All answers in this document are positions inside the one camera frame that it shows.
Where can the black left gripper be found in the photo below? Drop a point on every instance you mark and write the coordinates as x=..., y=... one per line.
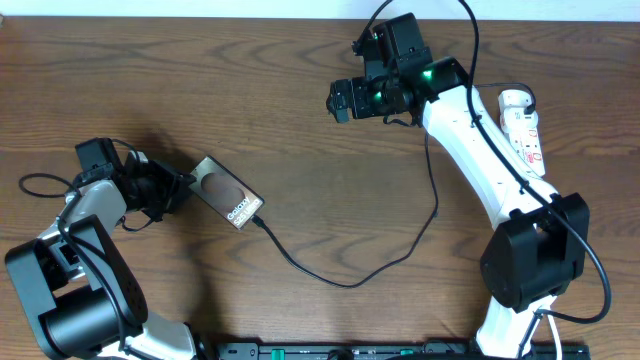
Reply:
x=170, y=188

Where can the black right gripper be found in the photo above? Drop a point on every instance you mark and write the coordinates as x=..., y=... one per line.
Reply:
x=340, y=92

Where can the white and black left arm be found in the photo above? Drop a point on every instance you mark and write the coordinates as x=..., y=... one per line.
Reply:
x=79, y=296

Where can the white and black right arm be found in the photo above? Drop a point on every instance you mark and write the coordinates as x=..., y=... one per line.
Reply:
x=535, y=251

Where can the white power strip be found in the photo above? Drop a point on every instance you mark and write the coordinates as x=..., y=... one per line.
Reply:
x=521, y=131

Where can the white USB wall charger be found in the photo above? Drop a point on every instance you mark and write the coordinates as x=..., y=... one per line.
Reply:
x=512, y=99

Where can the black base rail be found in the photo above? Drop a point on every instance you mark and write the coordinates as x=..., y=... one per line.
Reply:
x=434, y=349

